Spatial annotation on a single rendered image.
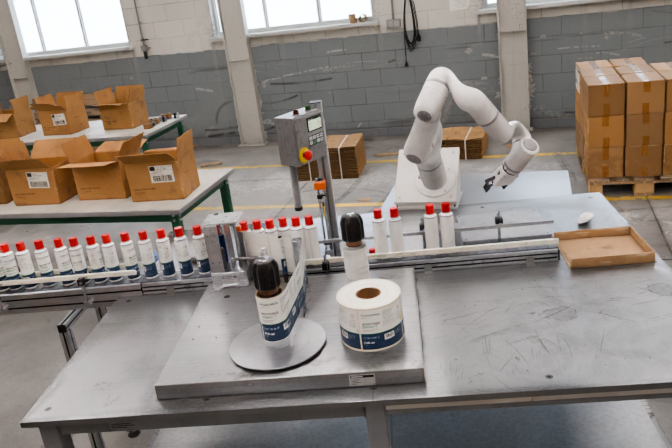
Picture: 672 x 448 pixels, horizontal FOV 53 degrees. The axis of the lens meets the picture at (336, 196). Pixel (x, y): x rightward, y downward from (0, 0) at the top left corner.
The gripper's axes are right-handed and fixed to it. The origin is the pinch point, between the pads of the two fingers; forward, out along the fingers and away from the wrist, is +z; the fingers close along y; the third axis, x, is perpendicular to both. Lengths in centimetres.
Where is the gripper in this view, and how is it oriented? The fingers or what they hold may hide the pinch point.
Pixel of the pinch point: (494, 186)
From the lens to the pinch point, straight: 302.2
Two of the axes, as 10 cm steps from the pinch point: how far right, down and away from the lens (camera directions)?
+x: -3.2, -8.4, 4.3
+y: 9.1, -1.5, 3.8
